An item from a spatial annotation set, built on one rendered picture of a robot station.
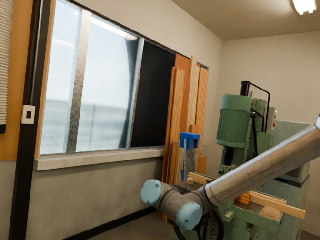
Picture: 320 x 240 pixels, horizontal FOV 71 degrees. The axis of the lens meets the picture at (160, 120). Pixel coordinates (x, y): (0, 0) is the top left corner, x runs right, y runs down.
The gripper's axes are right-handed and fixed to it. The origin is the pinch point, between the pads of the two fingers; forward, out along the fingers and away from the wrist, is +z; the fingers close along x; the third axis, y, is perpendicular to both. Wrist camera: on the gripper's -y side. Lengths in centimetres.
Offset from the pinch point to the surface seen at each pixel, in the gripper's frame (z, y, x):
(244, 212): 24.8, 5.9, -19.4
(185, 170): 97, 23, 57
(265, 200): 37.8, 15.6, -26.1
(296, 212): 38, 15, -41
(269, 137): 43, 54, -20
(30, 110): -34, 21, 119
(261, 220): 25.2, 4.9, -28.0
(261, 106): 38, 72, -12
